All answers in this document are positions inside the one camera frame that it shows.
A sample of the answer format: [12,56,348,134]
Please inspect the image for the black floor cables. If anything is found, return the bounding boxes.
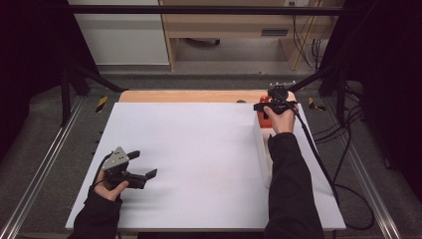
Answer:
[313,83,366,144]

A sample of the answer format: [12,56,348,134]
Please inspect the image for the bundle of desk cables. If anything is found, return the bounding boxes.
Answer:
[291,14,330,72]

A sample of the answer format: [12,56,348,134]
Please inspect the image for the wooden table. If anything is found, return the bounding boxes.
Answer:
[118,89,297,105]

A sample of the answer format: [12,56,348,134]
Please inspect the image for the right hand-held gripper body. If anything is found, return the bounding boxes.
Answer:
[265,80,298,116]

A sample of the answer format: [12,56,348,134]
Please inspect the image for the dark curtain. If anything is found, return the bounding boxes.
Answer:
[317,0,422,200]
[0,0,99,162]

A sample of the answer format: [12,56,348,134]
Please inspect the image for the yellow black striped tape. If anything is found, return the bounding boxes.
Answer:
[308,97,326,113]
[95,96,109,115]

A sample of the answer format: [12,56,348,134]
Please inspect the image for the wooden desk with drawer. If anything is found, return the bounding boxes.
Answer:
[158,0,336,73]

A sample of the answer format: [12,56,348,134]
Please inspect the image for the white plastic bin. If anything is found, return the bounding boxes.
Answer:
[253,114,277,190]

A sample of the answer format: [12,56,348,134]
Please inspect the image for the white socket box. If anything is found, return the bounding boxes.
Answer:
[284,0,311,8]

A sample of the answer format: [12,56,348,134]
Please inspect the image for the left hand-held gripper cable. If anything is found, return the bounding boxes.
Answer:
[89,151,114,191]

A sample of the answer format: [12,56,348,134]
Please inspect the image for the person's left hand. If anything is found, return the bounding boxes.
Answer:
[94,178,129,202]

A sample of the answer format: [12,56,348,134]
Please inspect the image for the aluminium floor rail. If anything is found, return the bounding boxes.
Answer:
[0,95,86,239]
[322,99,403,239]

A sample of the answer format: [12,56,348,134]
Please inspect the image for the orange phone case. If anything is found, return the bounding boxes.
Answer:
[258,94,275,129]

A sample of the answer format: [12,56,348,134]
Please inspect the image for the white table sheet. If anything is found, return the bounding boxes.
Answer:
[65,102,346,232]

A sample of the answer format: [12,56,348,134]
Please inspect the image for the hand-held gripper cable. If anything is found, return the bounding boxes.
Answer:
[89,151,114,191]
[291,101,376,231]

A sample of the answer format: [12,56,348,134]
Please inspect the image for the black metal crossbar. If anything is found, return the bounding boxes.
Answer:
[68,4,344,16]

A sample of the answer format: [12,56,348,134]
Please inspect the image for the right hand-held gripper cable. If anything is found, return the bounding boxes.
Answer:
[291,101,376,231]

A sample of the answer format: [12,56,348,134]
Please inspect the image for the white cabinet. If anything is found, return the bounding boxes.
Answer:
[68,0,170,66]

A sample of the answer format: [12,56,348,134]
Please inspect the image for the black metal stand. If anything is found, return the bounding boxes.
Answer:
[60,62,129,127]
[288,63,347,127]

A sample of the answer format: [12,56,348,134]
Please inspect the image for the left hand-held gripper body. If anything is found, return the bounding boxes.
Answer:
[101,146,148,191]

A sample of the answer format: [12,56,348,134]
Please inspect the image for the person's right hand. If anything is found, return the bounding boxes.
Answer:
[263,104,297,135]

